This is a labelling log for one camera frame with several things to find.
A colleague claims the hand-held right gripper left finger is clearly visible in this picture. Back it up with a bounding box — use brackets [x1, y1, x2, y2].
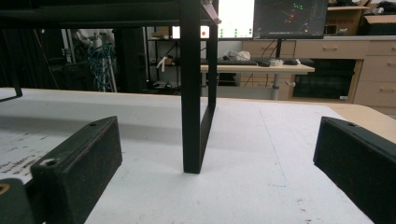
[30, 116, 123, 224]

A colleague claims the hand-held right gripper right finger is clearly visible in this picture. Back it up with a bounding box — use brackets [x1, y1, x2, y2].
[313, 116, 396, 224]

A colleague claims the black metal shelf rack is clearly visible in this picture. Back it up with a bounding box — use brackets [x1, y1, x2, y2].
[0, 0, 220, 175]

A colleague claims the wooden cabinet with drawers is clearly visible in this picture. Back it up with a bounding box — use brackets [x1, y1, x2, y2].
[242, 35, 396, 108]

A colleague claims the white table mat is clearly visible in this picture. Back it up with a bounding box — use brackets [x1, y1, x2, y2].
[0, 88, 375, 224]

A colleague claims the light wooden desk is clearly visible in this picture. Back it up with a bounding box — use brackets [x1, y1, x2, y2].
[200, 63, 316, 101]

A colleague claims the open cardboard box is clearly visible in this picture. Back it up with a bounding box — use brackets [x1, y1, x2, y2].
[324, 5, 372, 36]

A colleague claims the black keyboard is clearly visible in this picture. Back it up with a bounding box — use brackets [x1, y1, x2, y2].
[217, 58, 259, 66]

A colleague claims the computer monitor with dark screen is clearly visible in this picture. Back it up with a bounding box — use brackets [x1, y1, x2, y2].
[253, 0, 330, 41]

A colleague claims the computer monitor with white screen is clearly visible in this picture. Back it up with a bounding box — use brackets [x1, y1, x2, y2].
[171, 0, 256, 41]

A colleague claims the bundle of blue cables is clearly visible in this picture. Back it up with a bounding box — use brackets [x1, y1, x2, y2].
[86, 42, 117, 93]

